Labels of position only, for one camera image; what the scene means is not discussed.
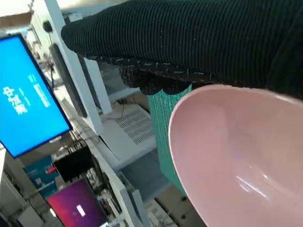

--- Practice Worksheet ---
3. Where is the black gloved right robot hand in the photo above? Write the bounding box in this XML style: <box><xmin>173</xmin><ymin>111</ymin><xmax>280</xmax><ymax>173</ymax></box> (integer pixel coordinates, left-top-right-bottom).
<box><xmin>61</xmin><ymin>0</ymin><xmax>303</xmax><ymax>100</ymax></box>

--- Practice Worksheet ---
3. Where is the pink bowl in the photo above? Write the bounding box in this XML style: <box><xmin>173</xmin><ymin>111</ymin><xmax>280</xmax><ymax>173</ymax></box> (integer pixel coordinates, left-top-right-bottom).
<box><xmin>167</xmin><ymin>84</ymin><xmax>303</xmax><ymax>227</ymax></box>

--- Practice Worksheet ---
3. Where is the green cutting mat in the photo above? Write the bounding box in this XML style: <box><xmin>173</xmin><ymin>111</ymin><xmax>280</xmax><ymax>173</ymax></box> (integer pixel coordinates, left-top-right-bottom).
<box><xmin>146</xmin><ymin>82</ymin><xmax>193</xmax><ymax>197</ymax></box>

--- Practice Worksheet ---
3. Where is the white cabinet with perforated side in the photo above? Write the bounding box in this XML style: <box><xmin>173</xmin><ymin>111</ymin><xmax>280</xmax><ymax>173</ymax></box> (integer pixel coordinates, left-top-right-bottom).
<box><xmin>98</xmin><ymin>101</ymin><xmax>164</xmax><ymax>180</ymax></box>

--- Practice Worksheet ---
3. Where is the black flat monitor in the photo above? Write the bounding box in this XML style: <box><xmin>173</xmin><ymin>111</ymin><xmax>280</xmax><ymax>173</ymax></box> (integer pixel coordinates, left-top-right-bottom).
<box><xmin>51</xmin><ymin>44</ymin><xmax>88</xmax><ymax>118</ymax></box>

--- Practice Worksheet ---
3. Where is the monitor with blue screen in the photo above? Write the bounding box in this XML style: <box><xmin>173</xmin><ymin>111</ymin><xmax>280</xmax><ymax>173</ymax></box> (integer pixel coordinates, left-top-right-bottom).
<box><xmin>0</xmin><ymin>33</ymin><xmax>73</xmax><ymax>159</ymax></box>

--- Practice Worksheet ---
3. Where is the monitor with purple screen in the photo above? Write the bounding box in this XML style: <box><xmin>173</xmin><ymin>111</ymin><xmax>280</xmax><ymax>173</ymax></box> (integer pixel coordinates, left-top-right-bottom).
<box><xmin>45</xmin><ymin>178</ymin><xmax>110</xmax><ymax>227</ymax></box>

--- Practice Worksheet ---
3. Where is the blue printed box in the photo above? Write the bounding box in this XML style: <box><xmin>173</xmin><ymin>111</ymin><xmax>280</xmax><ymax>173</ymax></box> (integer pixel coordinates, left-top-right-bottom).
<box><xmin>23</xmin><ymin>156</ymin><xmax>60</xmax><ymax>198</ymax></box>

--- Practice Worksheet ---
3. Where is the white desk frame post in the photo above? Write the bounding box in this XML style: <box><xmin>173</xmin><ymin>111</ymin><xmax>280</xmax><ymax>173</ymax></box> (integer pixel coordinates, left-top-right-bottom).
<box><xmin>44</xmin><ymin>0</ymin><xmax>113</xmax><ymax>135</ymax></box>

